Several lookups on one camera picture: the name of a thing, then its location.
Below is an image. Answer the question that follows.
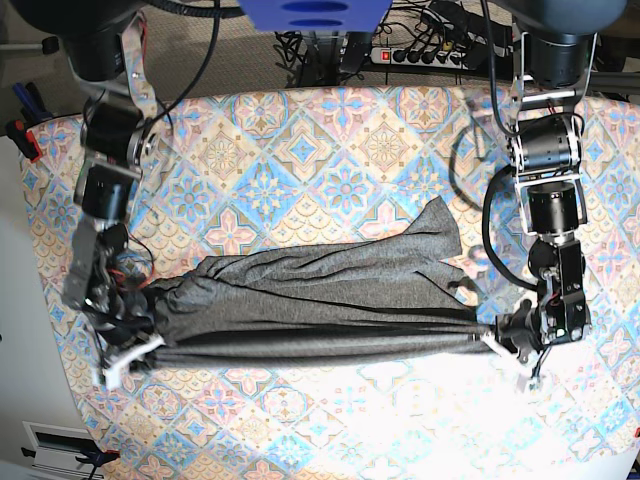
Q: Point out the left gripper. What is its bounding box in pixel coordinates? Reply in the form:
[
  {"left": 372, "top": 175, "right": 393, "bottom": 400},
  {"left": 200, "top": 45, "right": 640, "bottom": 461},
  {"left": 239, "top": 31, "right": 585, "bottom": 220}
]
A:
[{"left": 494, "top": 299, "right": 555, "bottom": 356}]

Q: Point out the patterned tablecloth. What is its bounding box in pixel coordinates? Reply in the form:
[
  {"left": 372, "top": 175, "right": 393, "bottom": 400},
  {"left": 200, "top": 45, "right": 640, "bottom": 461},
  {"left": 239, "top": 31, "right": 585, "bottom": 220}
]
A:
[{"left": 20, "top": 87, "right": 639, "bottom": 479}]

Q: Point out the blue black clamp bottom left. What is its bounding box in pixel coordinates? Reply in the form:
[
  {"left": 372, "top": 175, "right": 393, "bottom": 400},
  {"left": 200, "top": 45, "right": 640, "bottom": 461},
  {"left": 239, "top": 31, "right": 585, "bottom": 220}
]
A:
[{"left": 21, "top": 447, "right": 120, "bottom": 475}]

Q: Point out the red black clamp top left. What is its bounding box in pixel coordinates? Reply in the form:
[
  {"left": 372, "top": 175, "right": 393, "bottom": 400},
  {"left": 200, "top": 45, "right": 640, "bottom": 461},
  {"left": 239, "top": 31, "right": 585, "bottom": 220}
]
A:
[{"left": 5, "top": 120, "right": 42, "bottom": 163}]

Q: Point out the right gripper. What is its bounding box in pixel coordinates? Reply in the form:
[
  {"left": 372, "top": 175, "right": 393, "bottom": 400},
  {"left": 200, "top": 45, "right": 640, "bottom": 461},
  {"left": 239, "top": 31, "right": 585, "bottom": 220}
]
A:
[{"left": 87, "top": 294, "right": 155, "bottom": 351}]

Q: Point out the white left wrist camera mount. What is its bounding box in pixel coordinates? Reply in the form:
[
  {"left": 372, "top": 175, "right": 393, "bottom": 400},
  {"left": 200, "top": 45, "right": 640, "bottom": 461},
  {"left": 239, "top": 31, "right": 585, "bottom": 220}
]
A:
[{"left": 481, "top": 333, "right": 551, "bottom": 392}]

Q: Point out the white power strip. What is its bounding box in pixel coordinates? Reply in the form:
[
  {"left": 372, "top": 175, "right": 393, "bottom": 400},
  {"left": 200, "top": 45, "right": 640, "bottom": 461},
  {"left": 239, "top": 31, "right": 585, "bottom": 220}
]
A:
[{"left": 370, "top": 47, "right": 468, "bottom": 70}]

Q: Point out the grey t-shirt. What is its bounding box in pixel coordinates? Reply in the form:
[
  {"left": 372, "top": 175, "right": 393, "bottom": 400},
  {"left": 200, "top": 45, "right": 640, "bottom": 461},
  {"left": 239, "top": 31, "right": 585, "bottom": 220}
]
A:
[{"left": 146, "top": 198, "right": 491, "bottom": 369}]

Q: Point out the white vent panel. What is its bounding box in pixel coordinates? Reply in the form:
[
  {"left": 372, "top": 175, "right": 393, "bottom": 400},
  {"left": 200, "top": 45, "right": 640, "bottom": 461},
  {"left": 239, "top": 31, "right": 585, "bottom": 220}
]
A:
[{"left": 21, "top": 421, "right": 97, "bottom": 479}]

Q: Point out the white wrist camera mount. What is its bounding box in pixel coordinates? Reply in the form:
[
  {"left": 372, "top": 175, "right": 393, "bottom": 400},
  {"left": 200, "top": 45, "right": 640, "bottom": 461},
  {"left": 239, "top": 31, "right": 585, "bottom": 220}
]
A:
[
  {"left": 90, "top": 326, "right": 165, "bottom": 391},
  {"left": 481, "top": 333, "right": 551, "bottom": 392}
]

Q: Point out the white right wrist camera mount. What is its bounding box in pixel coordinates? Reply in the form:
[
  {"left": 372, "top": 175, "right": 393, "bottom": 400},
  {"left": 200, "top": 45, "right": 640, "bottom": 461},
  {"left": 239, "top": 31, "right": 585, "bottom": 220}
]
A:
[{"left": 90, "top": 326, "right": 165, "bottom": 391}]

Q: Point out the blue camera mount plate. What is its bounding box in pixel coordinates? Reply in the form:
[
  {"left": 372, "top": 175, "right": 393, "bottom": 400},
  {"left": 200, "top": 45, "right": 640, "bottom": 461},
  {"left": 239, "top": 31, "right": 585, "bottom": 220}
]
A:
[{"left": 238, "top": 0, "right": 392, "bottom": 32}]

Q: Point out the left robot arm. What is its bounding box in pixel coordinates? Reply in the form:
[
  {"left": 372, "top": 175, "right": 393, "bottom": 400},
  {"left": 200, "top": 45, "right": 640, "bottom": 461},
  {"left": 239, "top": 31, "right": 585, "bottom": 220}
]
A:
[{"left": 482, "top": 1, "right": 626, "bottom": 371}]

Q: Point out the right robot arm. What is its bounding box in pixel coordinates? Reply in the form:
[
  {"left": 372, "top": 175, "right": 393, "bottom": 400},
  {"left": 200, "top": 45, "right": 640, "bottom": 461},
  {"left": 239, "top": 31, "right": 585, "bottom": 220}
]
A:
[{"left": 58, "top": 1, "right": 243, "bottom": 352}]

